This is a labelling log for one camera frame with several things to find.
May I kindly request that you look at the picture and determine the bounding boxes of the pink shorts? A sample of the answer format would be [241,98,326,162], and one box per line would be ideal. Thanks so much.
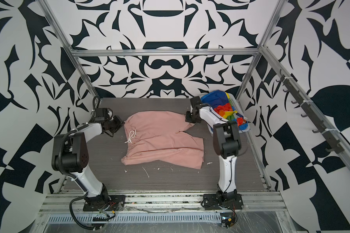
[121,111,204,170]

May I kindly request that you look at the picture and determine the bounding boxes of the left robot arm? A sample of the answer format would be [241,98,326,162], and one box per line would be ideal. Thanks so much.
[51,108,124,203]

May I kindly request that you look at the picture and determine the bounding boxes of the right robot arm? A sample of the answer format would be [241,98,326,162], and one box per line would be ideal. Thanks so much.
[186,97,242,202]

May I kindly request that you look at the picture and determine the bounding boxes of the rainbow coloured shorts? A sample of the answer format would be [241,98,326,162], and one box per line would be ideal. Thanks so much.
[200,89,249,131]

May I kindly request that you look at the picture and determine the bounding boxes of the white plastic basket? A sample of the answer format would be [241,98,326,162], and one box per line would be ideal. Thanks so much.
[206,94,250,137]

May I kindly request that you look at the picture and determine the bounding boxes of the small electronics board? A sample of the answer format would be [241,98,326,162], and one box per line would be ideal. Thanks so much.
[220,212,238,229]

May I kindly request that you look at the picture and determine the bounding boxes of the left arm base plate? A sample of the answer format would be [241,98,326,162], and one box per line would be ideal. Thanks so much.
[83,195,126,212]

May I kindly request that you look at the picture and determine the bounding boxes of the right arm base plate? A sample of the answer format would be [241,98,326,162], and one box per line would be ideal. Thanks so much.
[201,190,244,210]

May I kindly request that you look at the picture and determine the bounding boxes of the white slotted cable duct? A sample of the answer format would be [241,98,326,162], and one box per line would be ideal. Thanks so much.
[46,212,222,224]

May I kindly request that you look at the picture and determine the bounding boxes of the black hook rail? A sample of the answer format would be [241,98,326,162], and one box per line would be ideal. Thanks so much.
[277,70,345,154]

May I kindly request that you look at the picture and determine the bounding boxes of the aluminium frame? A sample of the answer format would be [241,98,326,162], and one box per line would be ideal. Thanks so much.
[34,0,350,233]

